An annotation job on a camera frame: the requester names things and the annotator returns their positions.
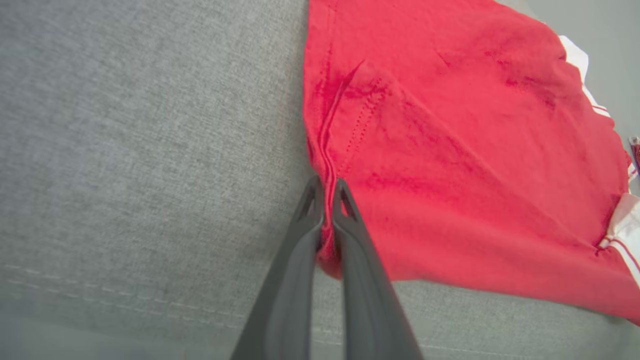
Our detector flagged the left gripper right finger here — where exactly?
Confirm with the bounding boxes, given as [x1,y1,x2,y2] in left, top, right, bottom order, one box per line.
[330,177,426,360]

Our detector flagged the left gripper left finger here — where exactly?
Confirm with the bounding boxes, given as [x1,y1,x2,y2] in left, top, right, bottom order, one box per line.
[229,174,327,360]

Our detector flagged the red shirt with white sleeves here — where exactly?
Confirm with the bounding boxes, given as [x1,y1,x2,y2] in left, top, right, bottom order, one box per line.
[302,0,640,327]

